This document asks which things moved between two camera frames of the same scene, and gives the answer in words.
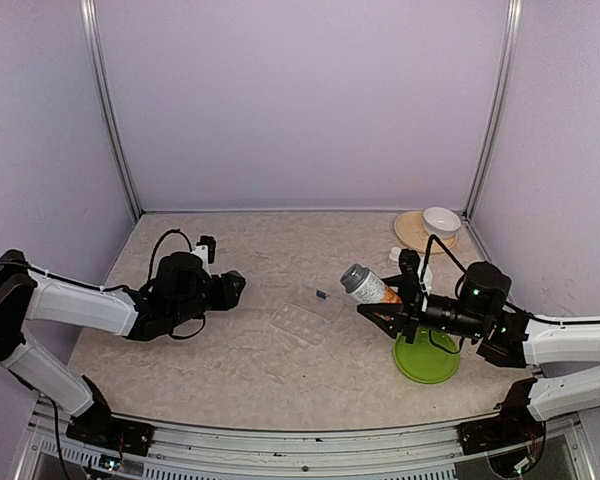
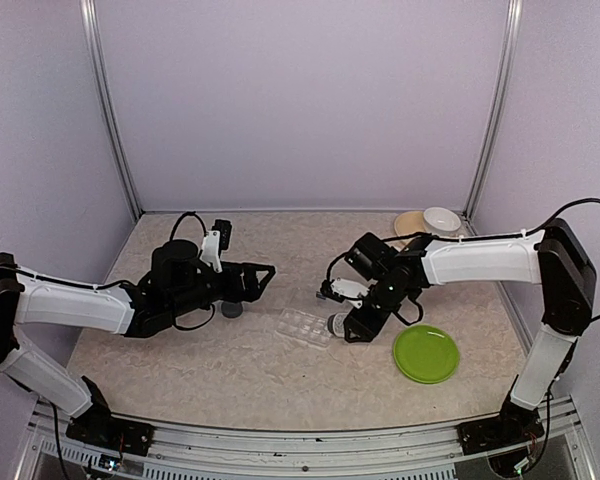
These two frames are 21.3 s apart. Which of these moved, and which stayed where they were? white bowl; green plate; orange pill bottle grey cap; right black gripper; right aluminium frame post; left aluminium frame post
Moved: orange pill bottle grey cap; right black gripper
Stayed: right aluminium frame post; green plate; white bowl; left aluminium frame post
